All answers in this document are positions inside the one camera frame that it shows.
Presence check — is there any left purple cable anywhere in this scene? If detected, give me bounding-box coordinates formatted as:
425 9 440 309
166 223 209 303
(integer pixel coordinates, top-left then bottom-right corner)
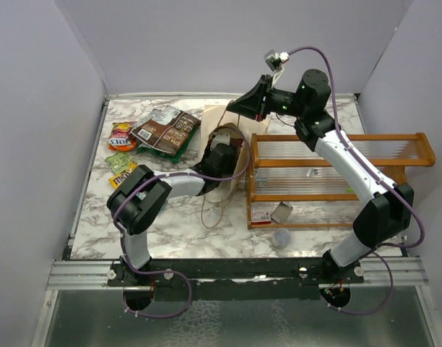
112 130 251 319

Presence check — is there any dark green snack bag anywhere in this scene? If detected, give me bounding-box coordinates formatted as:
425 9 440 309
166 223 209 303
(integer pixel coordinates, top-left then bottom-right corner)
136 128 199 163

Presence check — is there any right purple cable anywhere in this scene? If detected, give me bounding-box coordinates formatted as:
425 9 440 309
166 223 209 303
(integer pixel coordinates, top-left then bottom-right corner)
282 46 426 315

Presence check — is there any purple snack packet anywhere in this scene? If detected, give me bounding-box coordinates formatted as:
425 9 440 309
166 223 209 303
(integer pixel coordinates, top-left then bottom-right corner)
230 138 243 160

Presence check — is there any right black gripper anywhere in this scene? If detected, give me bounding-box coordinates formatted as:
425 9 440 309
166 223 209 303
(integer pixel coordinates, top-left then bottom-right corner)
227 74 308 122

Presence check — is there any red white small box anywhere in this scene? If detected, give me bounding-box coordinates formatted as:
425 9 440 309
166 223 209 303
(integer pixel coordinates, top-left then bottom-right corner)
251 211 272 226

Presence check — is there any dark brown snack bag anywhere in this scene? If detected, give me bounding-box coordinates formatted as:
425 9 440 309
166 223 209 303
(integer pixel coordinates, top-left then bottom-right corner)
131 110 201 155

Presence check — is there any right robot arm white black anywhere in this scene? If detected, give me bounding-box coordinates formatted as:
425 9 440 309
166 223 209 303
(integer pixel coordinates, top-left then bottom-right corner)
227 69 414 283

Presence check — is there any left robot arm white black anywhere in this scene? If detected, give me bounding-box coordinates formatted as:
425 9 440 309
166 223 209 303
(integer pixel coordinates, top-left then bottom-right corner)
106 143 238 286

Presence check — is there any aluminium frame rail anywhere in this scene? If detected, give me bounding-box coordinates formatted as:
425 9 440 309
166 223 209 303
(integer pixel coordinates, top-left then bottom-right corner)
45 256 430 291

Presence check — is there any wooden tiered rack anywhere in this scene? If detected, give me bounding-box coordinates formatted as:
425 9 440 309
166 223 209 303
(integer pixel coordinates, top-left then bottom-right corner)
246 133 436 229

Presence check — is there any light green snack packet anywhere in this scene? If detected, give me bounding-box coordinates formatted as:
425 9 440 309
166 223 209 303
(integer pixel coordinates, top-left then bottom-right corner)
105 152 134 174

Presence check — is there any yellow orange snack packet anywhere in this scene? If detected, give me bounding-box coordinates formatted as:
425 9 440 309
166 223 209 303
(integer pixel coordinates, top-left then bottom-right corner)
108 163 138 189

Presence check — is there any purple cable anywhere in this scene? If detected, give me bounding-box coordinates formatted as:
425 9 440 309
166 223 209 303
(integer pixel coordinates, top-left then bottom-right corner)
112 130 251 319
282 46 426 315

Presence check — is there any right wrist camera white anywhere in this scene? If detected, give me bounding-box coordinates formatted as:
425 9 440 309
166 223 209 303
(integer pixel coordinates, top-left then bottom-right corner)
264 50 290 87

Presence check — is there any grey open small carton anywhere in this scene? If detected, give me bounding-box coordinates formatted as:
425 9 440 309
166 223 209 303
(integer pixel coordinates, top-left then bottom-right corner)
271 202 293 224

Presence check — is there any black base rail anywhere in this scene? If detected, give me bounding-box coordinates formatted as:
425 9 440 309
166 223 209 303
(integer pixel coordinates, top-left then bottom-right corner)
107 257 364 309

